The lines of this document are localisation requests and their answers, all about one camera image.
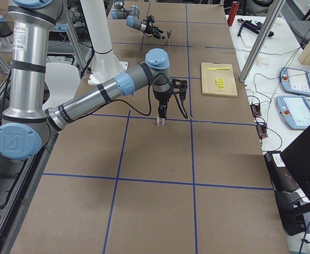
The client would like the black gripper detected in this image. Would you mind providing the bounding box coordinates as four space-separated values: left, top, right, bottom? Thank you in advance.
154 92 169 119
143 22 165 40

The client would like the steel jigger measuring cup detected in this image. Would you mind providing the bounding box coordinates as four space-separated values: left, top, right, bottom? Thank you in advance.
166 30 172 45

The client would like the clear glass cup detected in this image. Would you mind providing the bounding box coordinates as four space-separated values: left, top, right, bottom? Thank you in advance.
157 116 165 126

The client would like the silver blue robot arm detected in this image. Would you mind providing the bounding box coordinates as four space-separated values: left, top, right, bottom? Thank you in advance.
0 1 170 160
111 1 165 40

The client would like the bamboo cutting board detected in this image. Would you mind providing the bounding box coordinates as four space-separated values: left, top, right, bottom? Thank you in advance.
200 62 238 97

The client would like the yellow plastic knife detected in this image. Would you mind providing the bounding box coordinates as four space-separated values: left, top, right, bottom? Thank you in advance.
206 67 230 71

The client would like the red cylinder bottle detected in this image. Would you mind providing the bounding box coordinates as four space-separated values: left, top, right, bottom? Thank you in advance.
227 1 240 26

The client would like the teach pendant near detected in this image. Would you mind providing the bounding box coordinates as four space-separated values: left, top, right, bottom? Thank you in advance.
276 95 310 130

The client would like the teach pendant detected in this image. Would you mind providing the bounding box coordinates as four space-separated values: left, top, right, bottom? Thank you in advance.
279 67 310 97
276 95 310 130

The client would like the teach pendant far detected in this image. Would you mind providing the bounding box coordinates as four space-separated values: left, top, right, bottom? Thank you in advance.
279 67 310 97

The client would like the black computer box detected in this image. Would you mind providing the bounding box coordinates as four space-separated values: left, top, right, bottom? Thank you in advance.
264 151 299 193

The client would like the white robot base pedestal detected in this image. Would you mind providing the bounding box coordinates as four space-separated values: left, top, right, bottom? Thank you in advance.
80 0 128 86

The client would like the black handled tool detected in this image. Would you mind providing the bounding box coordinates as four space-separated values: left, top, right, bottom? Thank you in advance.
237 19 261 37

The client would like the aluminium frame post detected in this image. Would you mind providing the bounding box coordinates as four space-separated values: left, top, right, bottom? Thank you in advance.
239 0 286 83

